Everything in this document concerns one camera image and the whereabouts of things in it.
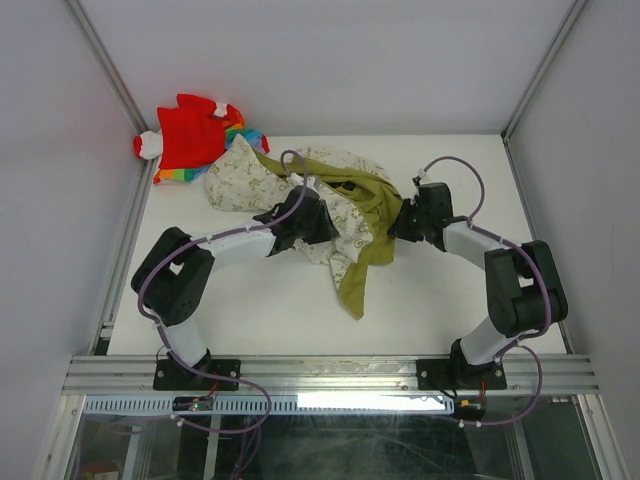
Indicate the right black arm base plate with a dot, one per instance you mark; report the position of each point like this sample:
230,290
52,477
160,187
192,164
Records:
444,374

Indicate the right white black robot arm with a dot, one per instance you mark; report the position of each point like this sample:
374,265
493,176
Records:
524,293

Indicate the aluminium front rail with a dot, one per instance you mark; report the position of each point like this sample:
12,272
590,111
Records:
547,374

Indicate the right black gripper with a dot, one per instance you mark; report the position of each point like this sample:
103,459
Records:
400,230

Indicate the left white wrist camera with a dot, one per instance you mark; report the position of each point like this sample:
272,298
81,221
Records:
311,182

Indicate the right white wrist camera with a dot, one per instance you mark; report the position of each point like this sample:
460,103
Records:
421,179

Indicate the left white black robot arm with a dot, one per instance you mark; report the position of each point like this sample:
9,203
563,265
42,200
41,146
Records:
171,279

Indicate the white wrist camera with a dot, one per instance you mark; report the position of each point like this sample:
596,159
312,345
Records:
311,182
421,179

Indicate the grey slotted cable duct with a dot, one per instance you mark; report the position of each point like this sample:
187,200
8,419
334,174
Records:
313,403

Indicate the aluminium corner post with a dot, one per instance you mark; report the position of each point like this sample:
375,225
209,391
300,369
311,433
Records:
92,39
553,50

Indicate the red rainbow striped garment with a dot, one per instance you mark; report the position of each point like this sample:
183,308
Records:
192,136

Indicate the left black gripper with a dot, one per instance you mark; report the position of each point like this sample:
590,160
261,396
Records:
325,231

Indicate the cream green printed jacket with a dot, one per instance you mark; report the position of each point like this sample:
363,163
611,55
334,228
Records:
362,205

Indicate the left aluminium corner post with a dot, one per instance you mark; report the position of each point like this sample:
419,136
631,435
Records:
92,39

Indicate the right aluminium corner post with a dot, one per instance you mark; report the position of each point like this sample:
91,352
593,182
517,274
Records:
553,50

